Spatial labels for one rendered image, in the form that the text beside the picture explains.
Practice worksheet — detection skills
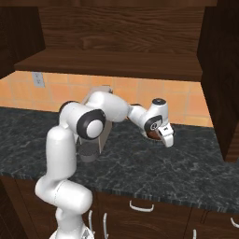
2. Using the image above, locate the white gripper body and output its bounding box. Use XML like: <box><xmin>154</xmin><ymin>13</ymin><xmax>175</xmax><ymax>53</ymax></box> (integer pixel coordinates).
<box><xmin>158</xmin><ymin>125</ymin><xmax>175</xmax><ymax>148</ymax></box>

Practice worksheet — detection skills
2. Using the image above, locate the brown bowl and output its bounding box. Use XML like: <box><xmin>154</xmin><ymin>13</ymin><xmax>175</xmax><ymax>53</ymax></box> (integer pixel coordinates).
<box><xmin>144</xmin><ymin>123</ymin><xmax>176</xmax><ymax>143</ymax></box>

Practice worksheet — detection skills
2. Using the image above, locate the dark wood cabinet door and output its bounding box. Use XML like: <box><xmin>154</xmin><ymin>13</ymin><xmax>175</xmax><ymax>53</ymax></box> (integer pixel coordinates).
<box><xmin>0</xmin><ymin>5</ymin><xmax>47</xmax><ymax>79</ymax></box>
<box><xmin>196</xmin><ymin>0</ymin><xmax>239</xmax><ymax>163</ymax></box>

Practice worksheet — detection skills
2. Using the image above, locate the dark wood open cabinet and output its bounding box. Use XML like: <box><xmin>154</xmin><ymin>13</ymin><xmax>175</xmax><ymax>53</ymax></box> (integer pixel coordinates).
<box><xmin>13</xmin><ymin>0</ymin><xmax>218</xmax><ymax>83</ymax></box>

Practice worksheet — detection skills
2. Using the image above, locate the grey cup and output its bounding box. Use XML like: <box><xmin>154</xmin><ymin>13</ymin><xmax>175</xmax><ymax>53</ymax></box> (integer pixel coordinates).
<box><xmin>79</xmin><ymin>145</ymin><xmax>98</xmax><ymax>163</ymax></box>

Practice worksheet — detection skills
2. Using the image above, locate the dark wood drawer front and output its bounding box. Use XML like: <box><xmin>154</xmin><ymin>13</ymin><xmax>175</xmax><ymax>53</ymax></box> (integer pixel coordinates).
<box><xmin>94</xmin><ymin>190</ymin><xmax>193</xmax><ymax>239</ymax></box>
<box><xmin>200</xmin><ymin>210</ymin><xmax>239</xmax><ymax>239</ymax></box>

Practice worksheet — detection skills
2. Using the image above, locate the white wall socket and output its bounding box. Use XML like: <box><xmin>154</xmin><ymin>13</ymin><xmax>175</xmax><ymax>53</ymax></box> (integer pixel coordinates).
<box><xmin>31</xmin><ymin>71</ymin><xmax>46</xmax><ymax>89</ymax></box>

